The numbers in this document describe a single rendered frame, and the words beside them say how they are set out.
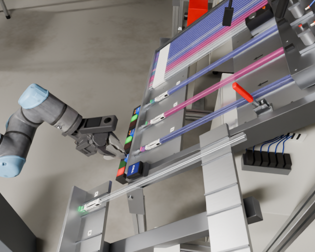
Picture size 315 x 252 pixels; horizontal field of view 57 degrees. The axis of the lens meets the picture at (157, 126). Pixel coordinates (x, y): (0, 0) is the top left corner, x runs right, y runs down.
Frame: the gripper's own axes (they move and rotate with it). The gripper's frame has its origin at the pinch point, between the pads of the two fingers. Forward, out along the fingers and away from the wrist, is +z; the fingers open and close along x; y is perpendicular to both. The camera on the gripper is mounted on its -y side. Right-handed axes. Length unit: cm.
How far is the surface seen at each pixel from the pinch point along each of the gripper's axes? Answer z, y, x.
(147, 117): 2.1, -5.2, -15.8
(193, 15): 10, -15, -90
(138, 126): 0.2, -3.5, -10.9
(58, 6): -36, 142, -236
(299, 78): -2, -57, 6
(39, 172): 8, 96, -31
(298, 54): -4, -59, 1
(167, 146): 2.1, -17.5, 3.1
